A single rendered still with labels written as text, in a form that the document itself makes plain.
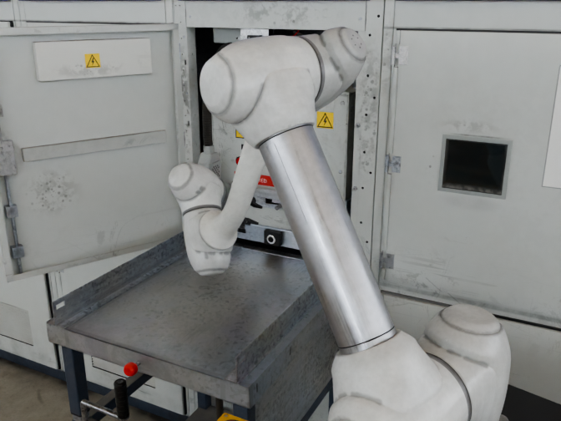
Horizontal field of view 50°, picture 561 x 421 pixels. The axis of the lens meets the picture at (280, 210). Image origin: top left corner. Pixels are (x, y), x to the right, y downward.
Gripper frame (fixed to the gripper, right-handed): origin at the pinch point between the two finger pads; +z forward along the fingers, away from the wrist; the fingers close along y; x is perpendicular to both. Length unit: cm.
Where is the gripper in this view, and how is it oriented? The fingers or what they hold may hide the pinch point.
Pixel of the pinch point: (251, 212)
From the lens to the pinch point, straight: 186.0
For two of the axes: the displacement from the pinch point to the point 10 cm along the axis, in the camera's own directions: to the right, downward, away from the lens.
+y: -2.3, 9.6, -1.4
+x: 8.9, 1.5, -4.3
